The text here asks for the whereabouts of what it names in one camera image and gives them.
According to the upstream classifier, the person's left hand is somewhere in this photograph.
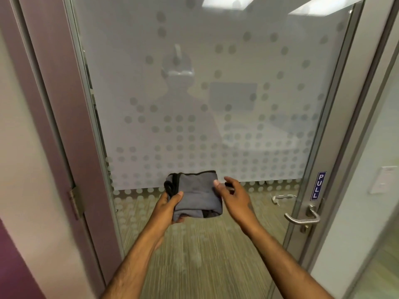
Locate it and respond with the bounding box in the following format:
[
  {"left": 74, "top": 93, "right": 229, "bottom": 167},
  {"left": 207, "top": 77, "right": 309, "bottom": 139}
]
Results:
[{"left": 151, "top": 191, "right": 187, "bottom": 234}]

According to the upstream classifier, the person's right hand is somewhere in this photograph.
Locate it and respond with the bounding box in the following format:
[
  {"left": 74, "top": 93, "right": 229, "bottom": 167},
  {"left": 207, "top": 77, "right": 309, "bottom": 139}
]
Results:
[{"left": 213, "top": 176, "right": 259, "bottom": 231}]

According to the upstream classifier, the grey cloth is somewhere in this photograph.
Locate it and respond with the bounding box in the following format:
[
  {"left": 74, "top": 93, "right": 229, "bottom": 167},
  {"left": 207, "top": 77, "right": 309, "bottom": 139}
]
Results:
[{"left": 164, "top": 170, "right": 224, "bottom": 220}]

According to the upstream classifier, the person's right forearm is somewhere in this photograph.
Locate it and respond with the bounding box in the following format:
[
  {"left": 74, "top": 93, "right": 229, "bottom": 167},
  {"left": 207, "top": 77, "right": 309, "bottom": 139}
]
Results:
[{"left": 240, "top": 218, "right": 335, "bottom": 299}]

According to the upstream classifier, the person's left forearm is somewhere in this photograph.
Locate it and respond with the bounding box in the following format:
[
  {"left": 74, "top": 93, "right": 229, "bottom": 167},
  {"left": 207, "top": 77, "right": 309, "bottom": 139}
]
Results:
[{"left": 100, "top": 227, "right": 170, "bottom": 299}]

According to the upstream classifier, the blue door label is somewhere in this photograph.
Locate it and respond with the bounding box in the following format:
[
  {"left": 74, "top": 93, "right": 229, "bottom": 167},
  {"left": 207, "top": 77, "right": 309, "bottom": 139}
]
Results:
[{"left": 310, "top": 171, "right": 327, "bottom": 201}]

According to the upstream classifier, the metal door hinge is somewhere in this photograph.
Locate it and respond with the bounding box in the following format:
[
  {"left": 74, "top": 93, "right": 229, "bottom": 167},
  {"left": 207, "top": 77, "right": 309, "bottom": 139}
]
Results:
[{"left": 69, "top": 186, "right": 85, "bottom": 220}]

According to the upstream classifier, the frosted dotted glass door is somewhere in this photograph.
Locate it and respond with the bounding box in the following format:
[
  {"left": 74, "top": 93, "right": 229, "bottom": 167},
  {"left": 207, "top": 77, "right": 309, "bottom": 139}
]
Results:
[{"left": 64, "top": 0, "right": 367, "bottom": 299}]

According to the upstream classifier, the silver lever door handle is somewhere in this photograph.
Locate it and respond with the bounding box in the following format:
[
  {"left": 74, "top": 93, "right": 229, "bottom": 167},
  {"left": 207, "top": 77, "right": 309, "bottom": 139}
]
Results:
[{"left": 284, "top": 204, "right": 321, "bottom": 233}]

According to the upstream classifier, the grey metal door frame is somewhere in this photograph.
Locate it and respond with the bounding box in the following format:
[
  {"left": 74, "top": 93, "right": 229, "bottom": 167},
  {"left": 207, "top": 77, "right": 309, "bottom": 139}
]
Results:
[{"left": 307, "top": 0, "right": 399, "bottom": 299}]

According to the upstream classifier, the brown wooden door frame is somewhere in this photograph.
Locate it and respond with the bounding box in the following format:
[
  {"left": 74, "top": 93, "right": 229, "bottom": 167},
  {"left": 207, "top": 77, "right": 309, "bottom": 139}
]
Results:
[{"left": 0, "top": 0, "right": 124, "bottom": 291}]

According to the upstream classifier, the white wall switch plate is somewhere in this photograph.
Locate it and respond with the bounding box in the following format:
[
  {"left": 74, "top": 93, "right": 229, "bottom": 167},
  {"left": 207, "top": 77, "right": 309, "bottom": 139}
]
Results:
[{"left": 369, "top": 165, "right": 398, "bottom": 195}]

